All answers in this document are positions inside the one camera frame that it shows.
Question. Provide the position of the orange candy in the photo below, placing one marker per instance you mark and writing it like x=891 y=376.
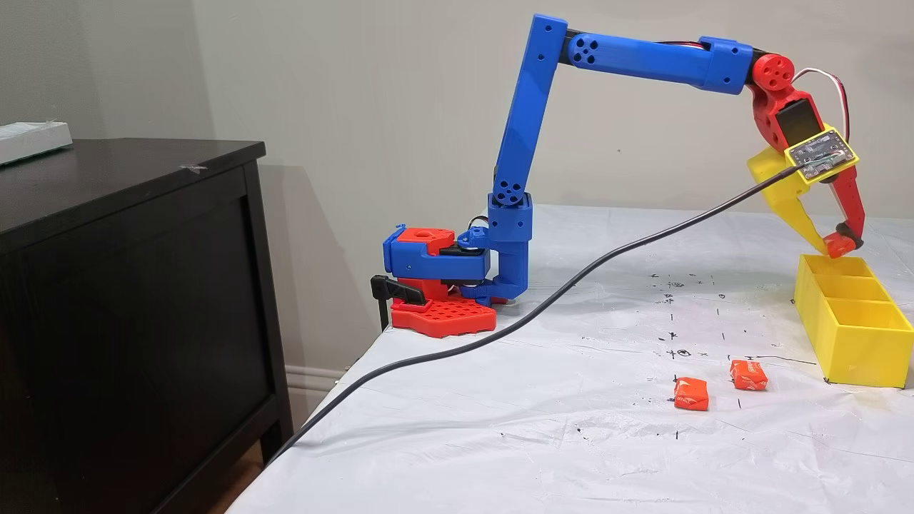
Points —
x=691 y=394
x=840 y=247
x=748 y=375

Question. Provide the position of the yellow three-compartment box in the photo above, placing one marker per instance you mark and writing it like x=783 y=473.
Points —
x=857 y=350

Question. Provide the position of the white flat box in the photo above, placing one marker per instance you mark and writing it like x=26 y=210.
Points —
x=32 y=139

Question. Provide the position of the white plastic table cover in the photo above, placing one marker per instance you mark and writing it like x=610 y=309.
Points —
x=500 y=428

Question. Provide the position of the black table clamp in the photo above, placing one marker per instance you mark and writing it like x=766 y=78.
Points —
x=400 y=289

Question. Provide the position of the black wooden cabinet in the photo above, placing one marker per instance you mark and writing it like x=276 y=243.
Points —
x=128 y=321

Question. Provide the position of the camera board in yellow mount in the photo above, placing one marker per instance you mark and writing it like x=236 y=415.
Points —
x=821 y=153

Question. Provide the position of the white wall baseboard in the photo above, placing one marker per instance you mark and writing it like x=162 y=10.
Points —
x=314 y=382

